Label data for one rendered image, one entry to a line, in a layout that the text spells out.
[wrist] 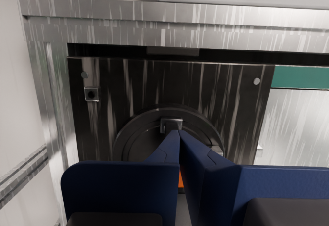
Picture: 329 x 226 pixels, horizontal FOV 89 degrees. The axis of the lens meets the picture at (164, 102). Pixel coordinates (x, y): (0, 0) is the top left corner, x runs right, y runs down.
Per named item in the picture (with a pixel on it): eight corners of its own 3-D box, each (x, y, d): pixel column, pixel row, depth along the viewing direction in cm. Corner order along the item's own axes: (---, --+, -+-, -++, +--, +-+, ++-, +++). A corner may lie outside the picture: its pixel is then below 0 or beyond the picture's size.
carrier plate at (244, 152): (74, 56, 20) (63, 56, 18) (266, 63, 21) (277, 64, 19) (90, 208, 27) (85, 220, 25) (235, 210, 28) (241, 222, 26)
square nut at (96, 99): (87, 85, 20) (83, 87, 19) (101, 86, 20) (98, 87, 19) (88, 98, 20) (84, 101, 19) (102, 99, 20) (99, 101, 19)
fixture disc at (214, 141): (112, 101, 20) (107, 106, 18) (227, 104, 20) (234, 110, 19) (117, 194, 24) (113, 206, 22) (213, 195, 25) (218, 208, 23)
